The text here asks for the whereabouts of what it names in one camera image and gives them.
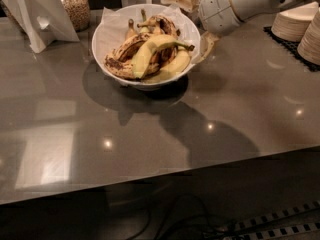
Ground left glass cereal jar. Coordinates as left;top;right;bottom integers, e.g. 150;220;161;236
60;0;90;32

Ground brown spotted banana middle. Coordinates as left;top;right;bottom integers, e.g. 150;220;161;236
113;33;152;62

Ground dark spotted banana back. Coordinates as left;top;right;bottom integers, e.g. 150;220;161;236
137;15;180;38

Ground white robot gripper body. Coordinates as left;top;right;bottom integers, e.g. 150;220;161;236
198;0;241;35

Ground black white striped floor strip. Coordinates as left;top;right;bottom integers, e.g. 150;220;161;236
221;200;320;240

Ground black floor cables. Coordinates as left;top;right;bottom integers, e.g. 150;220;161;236
133;193;241;240

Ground small green-stemmed banana back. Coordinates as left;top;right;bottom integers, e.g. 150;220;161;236
125;19;137;39

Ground yellow banana at right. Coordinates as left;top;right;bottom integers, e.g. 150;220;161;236
143;47;191;84

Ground white paper napkin stand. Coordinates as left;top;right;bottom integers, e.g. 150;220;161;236
2;0;79;53

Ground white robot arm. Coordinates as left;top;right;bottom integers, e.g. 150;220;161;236
161;0;320;37

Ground stack of paper plates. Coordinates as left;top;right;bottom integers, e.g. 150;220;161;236
271;2;319;42

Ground yellow-green top banana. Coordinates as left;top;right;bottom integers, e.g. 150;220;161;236
132;34;195;79

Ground black rubber mat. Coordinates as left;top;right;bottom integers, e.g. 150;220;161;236
263;26;320;72

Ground brown spotted banana front-left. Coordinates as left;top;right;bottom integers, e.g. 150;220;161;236
103;53;160;81

